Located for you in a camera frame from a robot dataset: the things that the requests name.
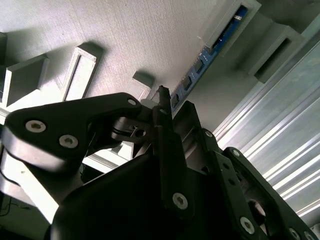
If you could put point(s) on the blue RAM stick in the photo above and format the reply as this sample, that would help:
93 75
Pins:
205 55

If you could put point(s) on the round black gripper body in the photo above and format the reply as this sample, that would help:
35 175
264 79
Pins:
112 200

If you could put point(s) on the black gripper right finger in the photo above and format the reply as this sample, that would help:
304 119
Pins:
228 173

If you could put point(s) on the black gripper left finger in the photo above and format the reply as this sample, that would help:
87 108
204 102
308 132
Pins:
50 117

